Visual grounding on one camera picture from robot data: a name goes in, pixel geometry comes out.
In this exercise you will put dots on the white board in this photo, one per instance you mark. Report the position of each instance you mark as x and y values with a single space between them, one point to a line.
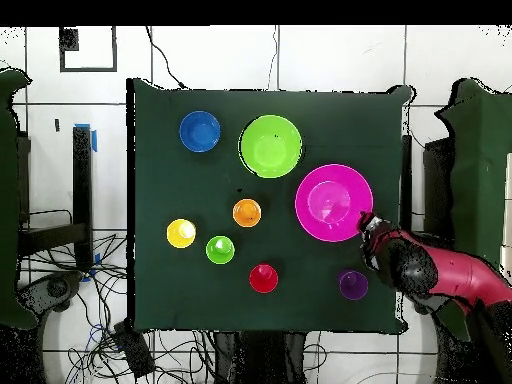
507 200

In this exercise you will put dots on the blue tape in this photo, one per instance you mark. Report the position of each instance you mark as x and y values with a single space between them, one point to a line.
94 140

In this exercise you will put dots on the large green bowl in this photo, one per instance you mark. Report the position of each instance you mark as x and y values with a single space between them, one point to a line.
271 146

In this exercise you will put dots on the large pink bowl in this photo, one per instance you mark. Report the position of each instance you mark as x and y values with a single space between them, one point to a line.
332 202

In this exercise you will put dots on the purple cup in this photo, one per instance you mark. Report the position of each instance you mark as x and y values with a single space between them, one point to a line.
354 286

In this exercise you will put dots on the orange cup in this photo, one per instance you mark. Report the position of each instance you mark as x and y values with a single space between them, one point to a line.
246 212

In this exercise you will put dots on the blue bowl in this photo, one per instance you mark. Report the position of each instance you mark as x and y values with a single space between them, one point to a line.
200 131

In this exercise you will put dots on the green-clothed side table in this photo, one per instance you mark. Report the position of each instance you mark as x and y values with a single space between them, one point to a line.
480 180
8 200

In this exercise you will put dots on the black wheeled base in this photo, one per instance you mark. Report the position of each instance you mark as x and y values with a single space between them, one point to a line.
58 288
424 306

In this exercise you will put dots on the yellow cup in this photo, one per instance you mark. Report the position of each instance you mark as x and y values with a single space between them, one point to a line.
180 233

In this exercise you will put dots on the dark green tablecloth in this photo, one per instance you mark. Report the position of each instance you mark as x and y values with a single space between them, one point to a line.
180 180

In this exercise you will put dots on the black square frame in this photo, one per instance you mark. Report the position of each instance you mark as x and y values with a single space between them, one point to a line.
68 40

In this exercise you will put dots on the red cup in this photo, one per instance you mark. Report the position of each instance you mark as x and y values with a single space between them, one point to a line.
263 278

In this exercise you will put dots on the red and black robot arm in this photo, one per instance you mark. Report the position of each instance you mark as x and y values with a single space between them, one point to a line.
460 276

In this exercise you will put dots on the green cup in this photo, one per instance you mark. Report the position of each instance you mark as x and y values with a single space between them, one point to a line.
220 250

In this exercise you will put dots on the black post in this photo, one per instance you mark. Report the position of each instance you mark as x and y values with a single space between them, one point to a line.
82 180

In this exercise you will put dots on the black power strip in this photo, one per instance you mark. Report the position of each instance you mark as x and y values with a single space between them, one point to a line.
134 350

